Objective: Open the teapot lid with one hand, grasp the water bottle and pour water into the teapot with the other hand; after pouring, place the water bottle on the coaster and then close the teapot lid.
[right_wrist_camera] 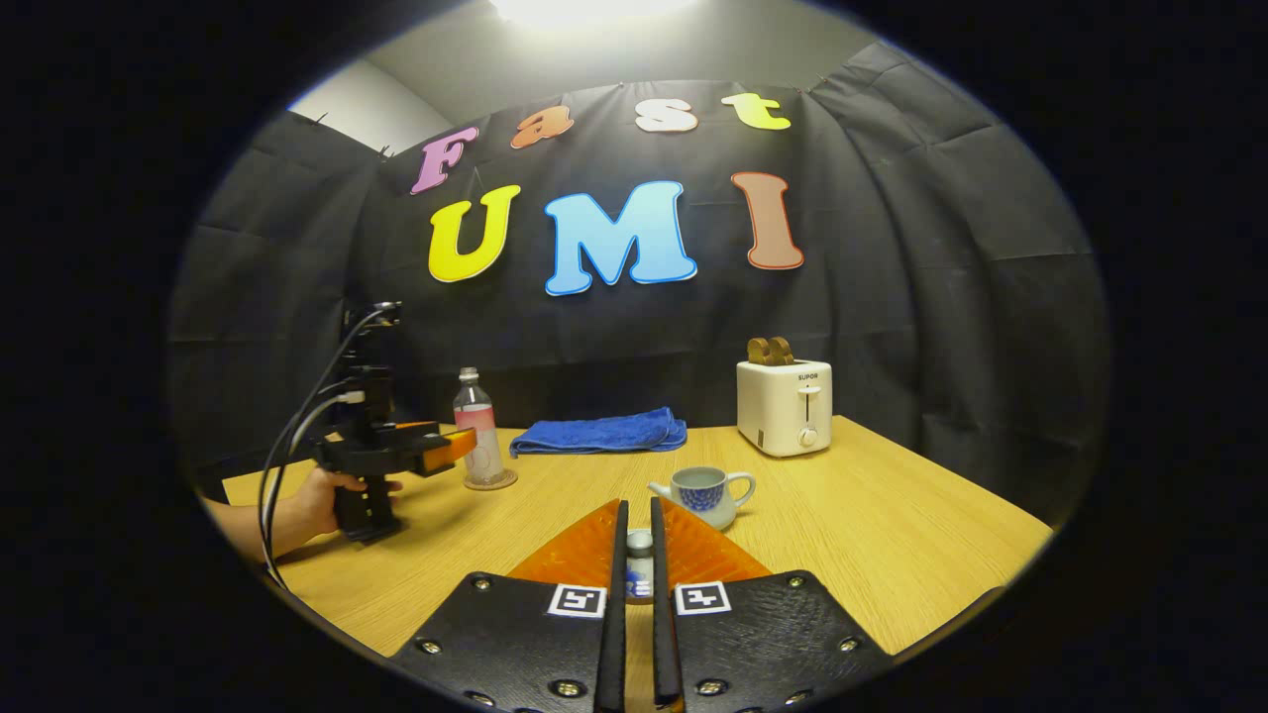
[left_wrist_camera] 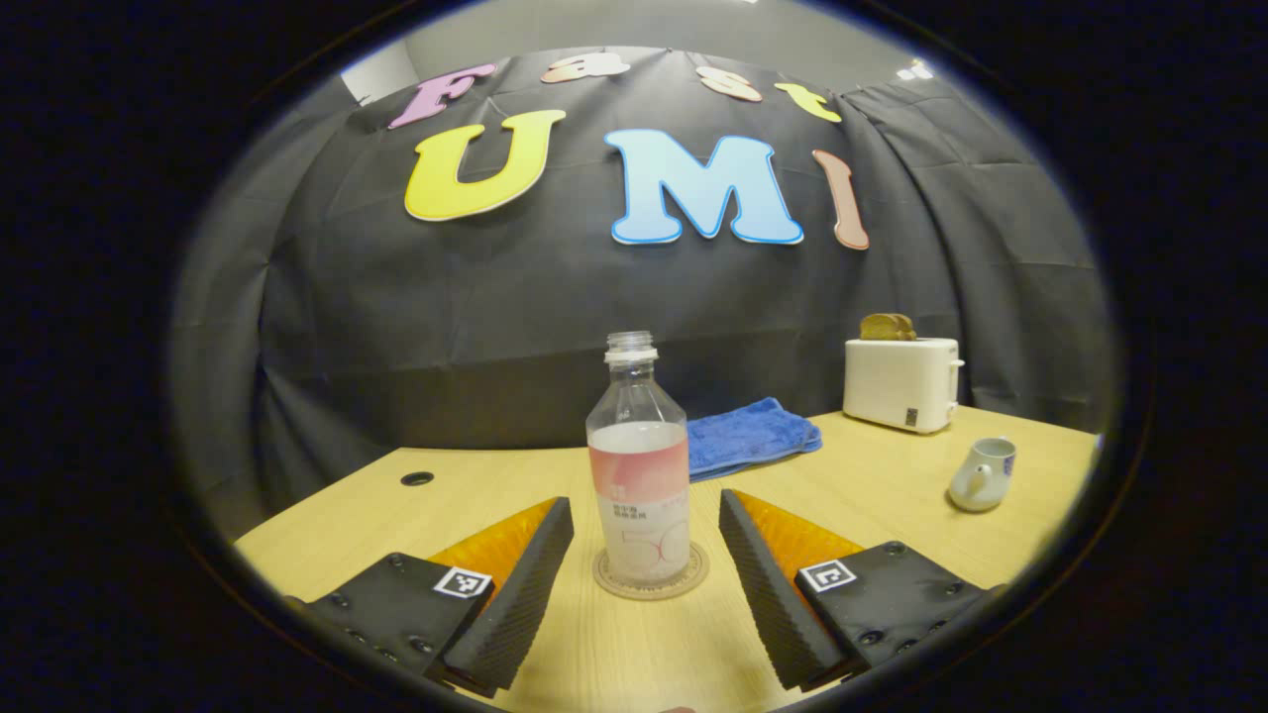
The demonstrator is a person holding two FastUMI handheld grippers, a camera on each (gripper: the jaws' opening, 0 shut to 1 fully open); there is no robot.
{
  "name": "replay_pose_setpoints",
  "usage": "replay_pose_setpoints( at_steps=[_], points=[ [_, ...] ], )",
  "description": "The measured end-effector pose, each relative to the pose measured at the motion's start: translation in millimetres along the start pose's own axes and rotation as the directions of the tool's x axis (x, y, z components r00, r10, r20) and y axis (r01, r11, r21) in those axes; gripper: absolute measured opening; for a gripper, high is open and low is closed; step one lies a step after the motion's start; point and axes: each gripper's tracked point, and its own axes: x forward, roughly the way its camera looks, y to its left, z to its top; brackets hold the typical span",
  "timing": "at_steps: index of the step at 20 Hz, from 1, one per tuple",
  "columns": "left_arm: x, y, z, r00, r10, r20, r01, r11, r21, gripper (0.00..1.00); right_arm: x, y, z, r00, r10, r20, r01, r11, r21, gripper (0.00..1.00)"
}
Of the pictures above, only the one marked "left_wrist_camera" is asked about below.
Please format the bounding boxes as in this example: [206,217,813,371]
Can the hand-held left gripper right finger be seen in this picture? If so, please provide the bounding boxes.
[718,488,1006,692]

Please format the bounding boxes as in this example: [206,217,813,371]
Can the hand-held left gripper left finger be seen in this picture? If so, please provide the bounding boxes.
[297,497,576,697]

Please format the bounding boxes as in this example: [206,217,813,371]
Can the round beige coaster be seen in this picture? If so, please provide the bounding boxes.
[592,540,710,601]

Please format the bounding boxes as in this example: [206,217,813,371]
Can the clear plastic water bottle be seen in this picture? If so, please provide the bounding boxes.
[585,331,691,585]

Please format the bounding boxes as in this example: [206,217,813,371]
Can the white blue-patterned teacup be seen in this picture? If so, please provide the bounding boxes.
[948,437,1018,513]

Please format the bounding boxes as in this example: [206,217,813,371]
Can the blue folded towel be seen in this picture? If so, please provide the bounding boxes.
[687,397,823,483]

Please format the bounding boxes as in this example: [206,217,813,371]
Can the white toaster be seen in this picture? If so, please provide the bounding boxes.
[843,338,965,435]

